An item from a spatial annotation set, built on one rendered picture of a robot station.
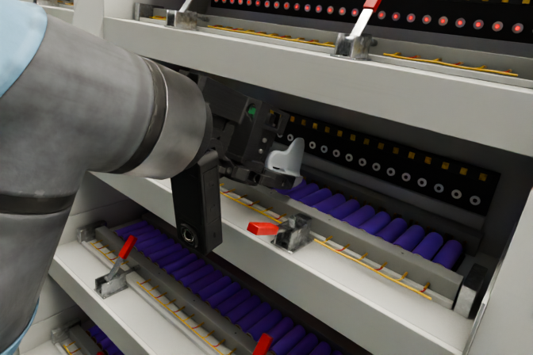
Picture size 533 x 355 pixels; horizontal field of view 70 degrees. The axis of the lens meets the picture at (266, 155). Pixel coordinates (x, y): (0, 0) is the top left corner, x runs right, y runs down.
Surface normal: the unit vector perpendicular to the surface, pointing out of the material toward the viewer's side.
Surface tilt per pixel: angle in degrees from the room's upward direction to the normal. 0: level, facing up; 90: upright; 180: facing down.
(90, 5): 90
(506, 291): 90
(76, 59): 55
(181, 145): 100
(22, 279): 77
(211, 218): 90
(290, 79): 105
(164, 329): 15
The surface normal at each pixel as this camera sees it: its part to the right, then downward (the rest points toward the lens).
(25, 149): 0.59, 0.29
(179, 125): 0.81, 0.11
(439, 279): -0.62, 0.17
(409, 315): 0.13, -0.94
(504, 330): -0.57, -0.08
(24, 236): 0.80, 0.35
